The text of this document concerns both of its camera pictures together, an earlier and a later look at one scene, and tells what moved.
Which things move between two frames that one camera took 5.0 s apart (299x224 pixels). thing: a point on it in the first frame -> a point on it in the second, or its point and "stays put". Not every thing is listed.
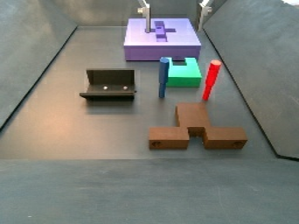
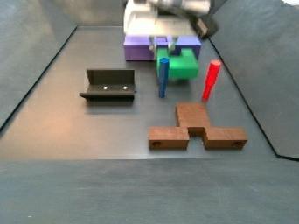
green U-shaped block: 183,75 -> 182,65
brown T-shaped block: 194,124 stays put
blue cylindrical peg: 163,60 stays put
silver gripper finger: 205,10 -> 171,44
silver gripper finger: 144,11 -> 154,46
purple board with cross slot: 173,39 stays put
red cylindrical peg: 213,73 stays put
